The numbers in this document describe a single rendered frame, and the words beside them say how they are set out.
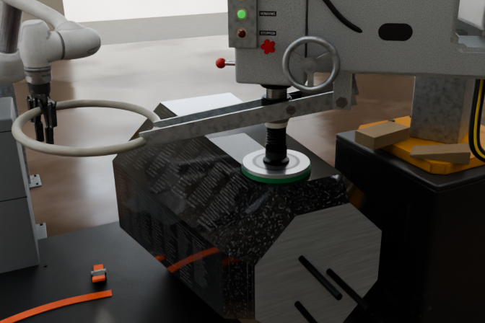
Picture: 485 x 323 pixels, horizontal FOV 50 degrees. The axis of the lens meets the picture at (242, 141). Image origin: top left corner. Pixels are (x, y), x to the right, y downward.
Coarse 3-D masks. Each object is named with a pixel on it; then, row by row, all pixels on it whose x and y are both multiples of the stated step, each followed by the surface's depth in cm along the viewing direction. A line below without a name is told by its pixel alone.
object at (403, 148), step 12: (384, 120) 228; (396, 120) 228; (408, 120) 228; (480, 132) 212; (396, 144) 201; (408, 144) 201; (420, 144) 201; (432, 144) 201; (408, 156) 194; (432, 168) 184; (444, 168) 183; (456, 168) 185; (468, 168) 189
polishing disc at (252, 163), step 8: (256, 152) 170; (264, 152) 170; (288, 152) 170; (296, 152) 170; (248, 160) 164; (256, 160) 164; (296, 160) 163; (304, 160) 163; (248, 168) 158; (256, 168) 158; (264, 168) 158; (272, 168) 158; (280, 168) 158; (288, 168) 158; (296, 168) 158; (304, 168) 158; (264, 176) 154; (272, 176) 154; (280, 176) 154; (288, 176) 154
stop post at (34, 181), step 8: (0, 88) 327; (8, 88) 328; (8, 96) 330; (16, 104) 334; (16, 112) 335; (24, 152) 345; (24, 160) 347; (32, 176) 365; (32, 184) 353; (40, 184) 353
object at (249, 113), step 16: (352, 80) 153; (304, 96) 159; (320, 96) 146; (352, 96) 144; (208, 112) 169; (224, 112) 167; (240, 112) 154; (256, 112) 153; (272, 112) 151; (288, 112) 149; (304, 112) 149; (160, 128) 163; (176, 128) 162; (192, 128) 160; (208, 128) 159; (224, 128) 157
